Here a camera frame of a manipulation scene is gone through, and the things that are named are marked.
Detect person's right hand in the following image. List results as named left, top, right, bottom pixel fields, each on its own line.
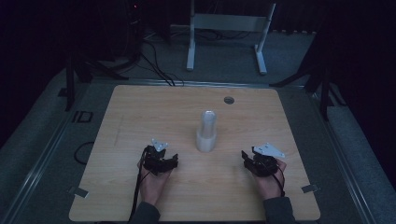
left=253, top=158, right=288, bottom=201

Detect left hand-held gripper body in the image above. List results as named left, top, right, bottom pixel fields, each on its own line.
left=141, top=138, right=172, bottom=177

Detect white metal stand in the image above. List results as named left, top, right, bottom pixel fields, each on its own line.
left=186, top=0, right=277, bottom=77

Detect hand-held gripper cable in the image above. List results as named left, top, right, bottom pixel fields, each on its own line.
left=270, top=161, right=287, bottom=198
left=128, top=147, right=151, bottom=222

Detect looped black floor cable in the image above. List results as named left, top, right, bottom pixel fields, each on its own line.
left=73, top=141, right=95, bottom=166

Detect dark equipment rack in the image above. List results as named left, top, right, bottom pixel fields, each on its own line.
left=120, top=0, right=145, bottom=64

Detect left hand-held gripper cable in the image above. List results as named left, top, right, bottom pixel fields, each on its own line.
left=128, top=147, right=151, bottom=222

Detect black metal stand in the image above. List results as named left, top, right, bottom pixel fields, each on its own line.
left=269, top=62, right=347, bottom=122
left=64, top=50, right=129, bottom=112

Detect grey tape piece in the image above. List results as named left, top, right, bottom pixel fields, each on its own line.
left=301, top=184, right=320, bottom=194
left=68, top=186, right=90, bottom=199

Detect stack of clear plastic cups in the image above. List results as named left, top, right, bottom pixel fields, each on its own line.
left=195, top=109, right=219, bottom=154

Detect right hand-held gripper cable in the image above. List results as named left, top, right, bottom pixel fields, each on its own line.
left=270, top=161, right=287, bottom=198

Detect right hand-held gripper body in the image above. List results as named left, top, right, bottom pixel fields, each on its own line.
left=247, top=143, right=286, bottom=178

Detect person's left hand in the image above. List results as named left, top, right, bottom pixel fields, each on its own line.
left=137, top=161, right=172, bottom=206

